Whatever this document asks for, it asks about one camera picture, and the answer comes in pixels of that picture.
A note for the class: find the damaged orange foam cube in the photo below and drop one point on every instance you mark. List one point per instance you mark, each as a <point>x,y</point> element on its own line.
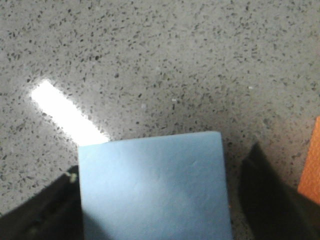
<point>309,184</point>

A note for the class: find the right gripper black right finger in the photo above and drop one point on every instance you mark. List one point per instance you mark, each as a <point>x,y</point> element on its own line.
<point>274,210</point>

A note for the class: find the light blue foam cube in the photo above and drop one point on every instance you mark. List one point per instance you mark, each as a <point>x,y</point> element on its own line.
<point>157,188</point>

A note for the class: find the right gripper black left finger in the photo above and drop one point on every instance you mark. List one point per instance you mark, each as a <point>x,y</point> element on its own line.
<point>55,213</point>

